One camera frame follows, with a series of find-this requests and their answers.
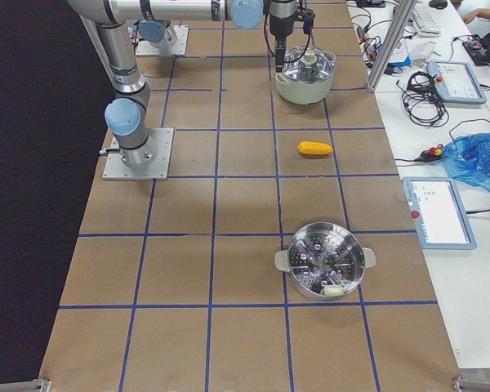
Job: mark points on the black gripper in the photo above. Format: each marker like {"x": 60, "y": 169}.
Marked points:
{"x": 278, "y": 23}

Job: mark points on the glass pot lid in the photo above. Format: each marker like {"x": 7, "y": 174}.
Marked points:
{"x": 309, "y": 64}

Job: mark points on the yellow corn cob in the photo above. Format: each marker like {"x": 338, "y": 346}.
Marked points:
{"x": 314, "y": 148}

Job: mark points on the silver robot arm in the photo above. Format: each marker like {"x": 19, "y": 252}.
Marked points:
{"x": 159, "y": 33}
{"x": 125, "y": 116}

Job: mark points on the pale green cooking pot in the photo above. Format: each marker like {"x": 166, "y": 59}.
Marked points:
{"x": 301, "y": 93}

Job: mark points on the white paper box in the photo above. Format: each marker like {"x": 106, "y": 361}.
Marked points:
{"x": 420, "y": 52}

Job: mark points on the white keyboard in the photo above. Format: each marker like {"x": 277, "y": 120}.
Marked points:
{"x": 423, "y": 22}

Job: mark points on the far teach pendant tablet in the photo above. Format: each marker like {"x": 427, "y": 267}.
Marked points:
{"x": 455, "y": 82}

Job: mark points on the teach pendant tablet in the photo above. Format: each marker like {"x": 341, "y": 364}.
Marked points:
{"x": 455, "y": 82}
{"x": 438, "y": 214}

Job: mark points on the emergency stop button box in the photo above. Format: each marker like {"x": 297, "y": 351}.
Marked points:
{"x": 432, "y": 154}

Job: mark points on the steel steamer basket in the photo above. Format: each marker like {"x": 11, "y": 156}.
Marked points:
{"x": 325, "y": 261}

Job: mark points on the blue plastic bag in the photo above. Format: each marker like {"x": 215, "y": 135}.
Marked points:
{"x": 467, "y": 159}

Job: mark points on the near teach pendant tablet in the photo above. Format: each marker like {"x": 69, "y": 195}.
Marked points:
{"x": 438, "y": 214}

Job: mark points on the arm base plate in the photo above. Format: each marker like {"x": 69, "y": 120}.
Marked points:
{"x": 151, "y": 161}
{"x": 144, "y": 49}

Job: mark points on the aluminium frame post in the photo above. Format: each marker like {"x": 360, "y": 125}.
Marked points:
{"x": 394, "y": 34}

